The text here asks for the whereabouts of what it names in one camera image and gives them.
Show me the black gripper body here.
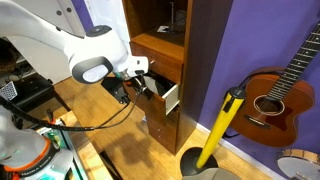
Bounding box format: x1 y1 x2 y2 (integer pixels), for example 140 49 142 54
125 75 153 100

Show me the wooden drawer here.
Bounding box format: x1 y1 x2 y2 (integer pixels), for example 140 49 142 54
130 33 184 84
124 72 180 122

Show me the yellow pole with black base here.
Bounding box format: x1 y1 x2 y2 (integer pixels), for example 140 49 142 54
180 87 246 176

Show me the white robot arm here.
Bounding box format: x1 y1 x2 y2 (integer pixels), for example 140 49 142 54
0 0 149 180

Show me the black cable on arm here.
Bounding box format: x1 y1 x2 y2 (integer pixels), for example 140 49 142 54
0 84 148 133

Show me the checkered calibration card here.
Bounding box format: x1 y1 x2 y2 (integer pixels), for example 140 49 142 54
0 82 18 100

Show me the acoustic guitar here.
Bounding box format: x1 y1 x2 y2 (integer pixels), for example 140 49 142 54
230 23 320 147

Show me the lower cabinet drawer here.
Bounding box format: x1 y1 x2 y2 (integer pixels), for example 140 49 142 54
147 111 179 154

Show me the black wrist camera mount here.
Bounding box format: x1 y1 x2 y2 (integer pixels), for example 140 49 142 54
101 77 130 104

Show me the banjo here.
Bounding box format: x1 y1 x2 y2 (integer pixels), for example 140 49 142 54
277 149 320 180

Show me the tall brown wooden cabinet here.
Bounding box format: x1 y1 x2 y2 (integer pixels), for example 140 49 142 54
122 0 233 153

